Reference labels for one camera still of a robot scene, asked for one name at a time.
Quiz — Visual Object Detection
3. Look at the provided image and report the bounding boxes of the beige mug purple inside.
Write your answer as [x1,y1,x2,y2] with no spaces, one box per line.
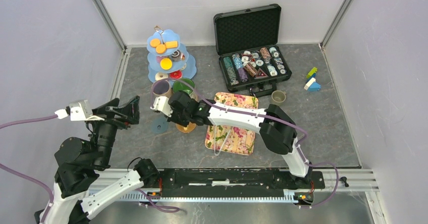
[151,80,173,98]

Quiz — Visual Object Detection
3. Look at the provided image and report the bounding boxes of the floral rectangular tray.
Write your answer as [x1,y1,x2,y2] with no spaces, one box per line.
[204,92,258,155]

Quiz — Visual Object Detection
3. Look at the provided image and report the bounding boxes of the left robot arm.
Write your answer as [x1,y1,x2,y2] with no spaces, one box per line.
[34,96,160,223]

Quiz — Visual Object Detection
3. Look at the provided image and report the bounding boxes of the chocolate swirl cake roll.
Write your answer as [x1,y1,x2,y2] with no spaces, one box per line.
[170,50,185,62]

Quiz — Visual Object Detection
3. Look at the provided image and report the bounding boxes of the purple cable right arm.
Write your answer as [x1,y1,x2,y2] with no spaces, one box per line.
[149,78,340,209]

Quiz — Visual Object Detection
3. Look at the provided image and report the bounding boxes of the blue three-tier cake stand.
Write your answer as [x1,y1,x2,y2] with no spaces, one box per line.
[146,26,197,83]

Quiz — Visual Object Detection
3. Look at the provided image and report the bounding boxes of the round orange biscuit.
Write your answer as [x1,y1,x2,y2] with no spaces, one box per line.
[149,38,162,48]
[155,44,167,54]

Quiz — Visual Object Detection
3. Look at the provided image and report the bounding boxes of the small beige cup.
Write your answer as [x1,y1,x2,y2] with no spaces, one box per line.
[270,90,287,106]

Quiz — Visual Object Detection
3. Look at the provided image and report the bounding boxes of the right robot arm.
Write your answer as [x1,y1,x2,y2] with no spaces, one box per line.
[150,91,312,188]

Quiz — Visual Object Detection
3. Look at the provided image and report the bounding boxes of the green-inside floral mug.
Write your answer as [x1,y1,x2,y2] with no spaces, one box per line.
[172,78,198,100]

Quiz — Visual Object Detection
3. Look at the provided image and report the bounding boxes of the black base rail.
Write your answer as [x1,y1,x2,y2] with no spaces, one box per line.
[143,168,326,190]

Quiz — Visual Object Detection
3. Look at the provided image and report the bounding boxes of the square yellow biscuit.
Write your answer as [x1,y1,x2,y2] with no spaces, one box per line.
[165,41,179,49]

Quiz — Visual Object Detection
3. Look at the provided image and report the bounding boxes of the silver serving tongs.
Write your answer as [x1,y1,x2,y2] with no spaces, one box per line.
[212,126,236,156]

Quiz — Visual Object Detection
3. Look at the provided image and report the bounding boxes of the blue smiley coaster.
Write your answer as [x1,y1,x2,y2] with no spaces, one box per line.
[150,117,169,134]

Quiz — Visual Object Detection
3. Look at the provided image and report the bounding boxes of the white glazed donut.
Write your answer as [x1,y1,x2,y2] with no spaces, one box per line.
[155,72,169,81]

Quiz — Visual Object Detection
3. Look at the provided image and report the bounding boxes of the red glazed donut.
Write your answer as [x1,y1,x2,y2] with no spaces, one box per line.
[169,70,183,80]

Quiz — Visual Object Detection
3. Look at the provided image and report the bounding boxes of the colourful toy block stack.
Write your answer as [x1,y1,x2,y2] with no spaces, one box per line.
[304,67,321,92]

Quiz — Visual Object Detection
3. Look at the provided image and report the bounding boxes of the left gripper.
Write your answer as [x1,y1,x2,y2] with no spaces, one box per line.
[87,94,142,166]

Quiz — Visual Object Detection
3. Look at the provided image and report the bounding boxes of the black poker chip case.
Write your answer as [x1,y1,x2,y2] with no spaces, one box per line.
[213,4,292,97]

